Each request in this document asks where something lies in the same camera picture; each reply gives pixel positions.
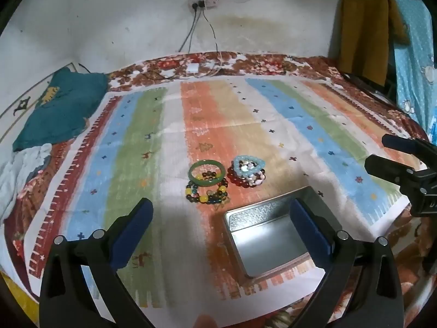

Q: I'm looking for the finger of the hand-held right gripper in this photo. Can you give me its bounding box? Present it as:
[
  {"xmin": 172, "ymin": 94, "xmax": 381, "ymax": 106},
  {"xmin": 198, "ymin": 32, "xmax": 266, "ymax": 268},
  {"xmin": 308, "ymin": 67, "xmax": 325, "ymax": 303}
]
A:
[
  {"xmin": 364, "ymin": 155, "xmax": 416, "ymax": 188},
  {"xmin": 382, "ymin": 134, "xmax": 437, "ymax": 165}
]

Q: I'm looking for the mustard yellow garment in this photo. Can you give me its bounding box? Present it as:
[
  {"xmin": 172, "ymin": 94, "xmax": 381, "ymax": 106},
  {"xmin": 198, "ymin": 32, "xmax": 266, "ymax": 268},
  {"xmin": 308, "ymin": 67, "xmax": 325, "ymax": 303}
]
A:
[{"xmin": 338, "ymin": 0, "xmax": 410, "ymax": 87}]

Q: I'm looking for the white and pink stone bracelet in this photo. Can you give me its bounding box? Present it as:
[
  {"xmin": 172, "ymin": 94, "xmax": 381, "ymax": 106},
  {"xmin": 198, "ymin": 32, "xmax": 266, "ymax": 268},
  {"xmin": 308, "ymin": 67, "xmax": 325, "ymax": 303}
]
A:
[{"xmin": 239, "ymin": 163, "xmax": 267, "ymax": 187}]

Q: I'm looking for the red bead bracelet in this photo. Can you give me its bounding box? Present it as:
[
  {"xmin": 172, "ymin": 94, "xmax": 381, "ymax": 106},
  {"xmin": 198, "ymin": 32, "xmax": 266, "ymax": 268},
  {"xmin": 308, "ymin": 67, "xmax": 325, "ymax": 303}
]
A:
[{"xmin": 226, "ymin": 167, "xmax": 267, "ymax": 189}]

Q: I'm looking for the blue dotted cloth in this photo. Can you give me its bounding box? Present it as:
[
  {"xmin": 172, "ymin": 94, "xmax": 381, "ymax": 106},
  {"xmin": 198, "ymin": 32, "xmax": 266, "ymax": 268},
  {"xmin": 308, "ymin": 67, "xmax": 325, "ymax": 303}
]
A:
[{"xmin": 382, "ymin": 0, "xmax": 437, "ymax": 140}]

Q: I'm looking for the green jade bangle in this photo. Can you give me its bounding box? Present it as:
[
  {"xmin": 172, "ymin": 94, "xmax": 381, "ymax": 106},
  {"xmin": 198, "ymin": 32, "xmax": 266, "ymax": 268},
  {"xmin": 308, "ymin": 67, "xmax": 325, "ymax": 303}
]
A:
[{"xmin": 189, "ymin": 160, "xmax": 226, "ymax": 187}]

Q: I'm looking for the yellow and dark bead bracelet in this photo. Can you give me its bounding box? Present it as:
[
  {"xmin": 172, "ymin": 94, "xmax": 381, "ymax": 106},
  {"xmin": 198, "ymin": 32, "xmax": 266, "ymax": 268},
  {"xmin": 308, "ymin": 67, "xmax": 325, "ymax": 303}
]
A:
[{"xmin": 185, "ymin": 178, "xmax": 229, "ymax": 206}]

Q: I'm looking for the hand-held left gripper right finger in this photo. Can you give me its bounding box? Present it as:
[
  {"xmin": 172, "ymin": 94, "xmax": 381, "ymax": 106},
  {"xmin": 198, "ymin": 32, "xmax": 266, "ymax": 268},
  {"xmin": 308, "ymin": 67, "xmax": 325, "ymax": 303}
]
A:
[{"xmin": 290, "ymin": 198, "xmax": 405, "ymax": 328}]

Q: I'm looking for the grey cable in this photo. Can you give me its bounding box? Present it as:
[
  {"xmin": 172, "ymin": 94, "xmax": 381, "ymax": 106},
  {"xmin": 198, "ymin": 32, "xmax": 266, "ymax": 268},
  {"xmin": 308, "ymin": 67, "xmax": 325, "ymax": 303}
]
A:
[{"xmin": 178, "ymin": 7, "xmax": 199, "ymax": 54}]

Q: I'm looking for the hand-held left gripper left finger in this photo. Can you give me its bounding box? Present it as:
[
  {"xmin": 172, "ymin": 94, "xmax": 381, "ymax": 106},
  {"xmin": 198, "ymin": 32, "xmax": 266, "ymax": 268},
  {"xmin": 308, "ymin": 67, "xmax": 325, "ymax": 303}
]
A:
[{"xmin": 39, "ymin": 197, "xmax": 154, "ymax": 328}]

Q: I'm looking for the striped printed mat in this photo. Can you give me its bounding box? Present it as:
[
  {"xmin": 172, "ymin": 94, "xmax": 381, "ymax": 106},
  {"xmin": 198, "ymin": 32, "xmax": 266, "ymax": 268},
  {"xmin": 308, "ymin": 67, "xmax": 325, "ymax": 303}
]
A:
[{"xmin": 27, "ymin": 77, "xmax": 415, "ymax": 310}]

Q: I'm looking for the silver metal tin box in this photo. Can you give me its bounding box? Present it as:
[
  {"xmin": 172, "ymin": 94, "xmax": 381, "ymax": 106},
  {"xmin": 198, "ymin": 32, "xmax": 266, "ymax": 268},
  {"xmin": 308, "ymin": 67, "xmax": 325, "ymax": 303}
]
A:
[{"xmin": 223, "ymin": 186, "xmax": 342, "ymax": 279}]

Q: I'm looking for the light blue bead bracelet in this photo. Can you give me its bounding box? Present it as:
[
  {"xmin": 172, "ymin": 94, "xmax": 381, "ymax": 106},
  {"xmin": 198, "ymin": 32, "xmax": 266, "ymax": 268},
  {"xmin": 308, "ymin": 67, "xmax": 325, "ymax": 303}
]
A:
[{"xmin": 232, "ymin": 155, "xmax": 266, "ymax": 179}]

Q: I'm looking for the dark brown bead bracelet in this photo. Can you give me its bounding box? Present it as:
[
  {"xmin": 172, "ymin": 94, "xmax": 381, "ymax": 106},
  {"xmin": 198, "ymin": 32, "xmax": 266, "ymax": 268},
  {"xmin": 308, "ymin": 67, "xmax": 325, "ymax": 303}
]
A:
[{"xmin": 196, "ymin": 165, "xmax": 221, "ymax": 181}]

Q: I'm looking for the light grey cloth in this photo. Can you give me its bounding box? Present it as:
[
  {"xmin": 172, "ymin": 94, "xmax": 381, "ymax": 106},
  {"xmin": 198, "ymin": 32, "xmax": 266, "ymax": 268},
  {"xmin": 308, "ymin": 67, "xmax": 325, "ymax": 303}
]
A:
[{"xmin": 0, "ymin": 143, "xmax": 52, "ymax": 219}]

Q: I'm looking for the teal cloth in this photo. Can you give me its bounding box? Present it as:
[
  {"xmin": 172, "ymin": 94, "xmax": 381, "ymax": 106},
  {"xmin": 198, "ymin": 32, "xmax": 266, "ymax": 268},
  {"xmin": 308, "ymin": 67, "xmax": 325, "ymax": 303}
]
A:
[{"xmin": 13, "ymin": 68, "xmax": 110, "ymax": 151}]

